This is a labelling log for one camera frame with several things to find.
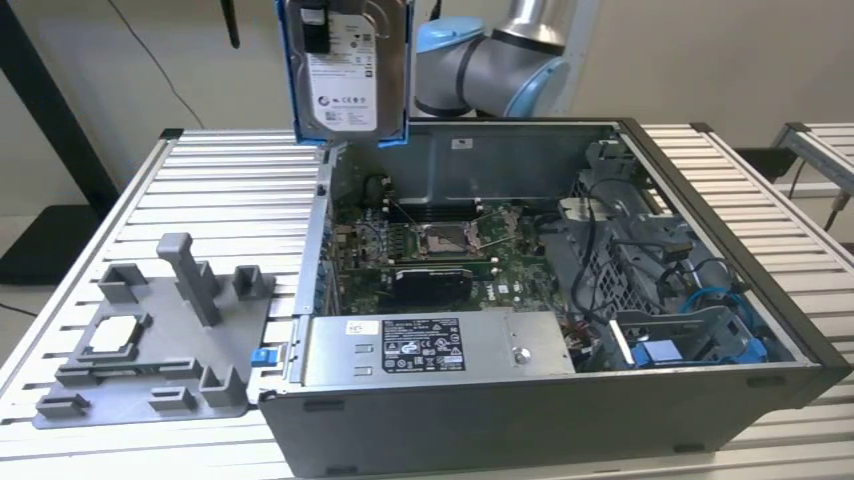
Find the black box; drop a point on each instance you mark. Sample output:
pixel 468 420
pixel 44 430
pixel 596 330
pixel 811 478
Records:
pixel 767 162

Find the silver power supply unit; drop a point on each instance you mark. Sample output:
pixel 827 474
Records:
pixel 333 350

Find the green motherboard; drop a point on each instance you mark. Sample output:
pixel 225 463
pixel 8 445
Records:
pixel 513 280

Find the black graphics card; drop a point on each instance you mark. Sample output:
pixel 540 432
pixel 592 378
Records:
pixel 429 292

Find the metal disk bay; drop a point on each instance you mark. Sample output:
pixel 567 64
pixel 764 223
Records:
pixel 667 320

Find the silver CPU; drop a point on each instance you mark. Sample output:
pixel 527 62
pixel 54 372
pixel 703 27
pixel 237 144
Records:
pixel 120 335

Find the metal slat side table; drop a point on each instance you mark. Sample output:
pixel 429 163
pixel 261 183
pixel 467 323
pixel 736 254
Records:
pixel 827 145

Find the black floor stand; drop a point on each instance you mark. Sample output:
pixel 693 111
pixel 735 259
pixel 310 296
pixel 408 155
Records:
pixel 40 240

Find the blue plastic case latch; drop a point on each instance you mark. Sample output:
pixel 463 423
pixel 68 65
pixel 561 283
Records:
pixel 261 356

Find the blue carrier in bay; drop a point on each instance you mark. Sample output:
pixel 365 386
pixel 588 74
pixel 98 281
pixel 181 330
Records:
pixel 656 352

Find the CPU socket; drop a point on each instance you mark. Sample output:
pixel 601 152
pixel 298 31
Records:
pixel 440 244

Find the hard disk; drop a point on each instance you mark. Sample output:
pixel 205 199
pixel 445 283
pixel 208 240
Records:
pixel 346 90

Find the grey plastic parts rack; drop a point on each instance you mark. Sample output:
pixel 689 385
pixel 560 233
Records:
pixel 166 330

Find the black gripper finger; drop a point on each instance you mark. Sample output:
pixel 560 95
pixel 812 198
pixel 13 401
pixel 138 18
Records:
pixel 314 30

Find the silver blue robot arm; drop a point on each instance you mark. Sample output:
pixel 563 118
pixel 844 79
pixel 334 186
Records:
pixel 487 65

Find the black open PC case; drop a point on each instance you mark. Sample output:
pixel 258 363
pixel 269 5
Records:
pixel 500 430

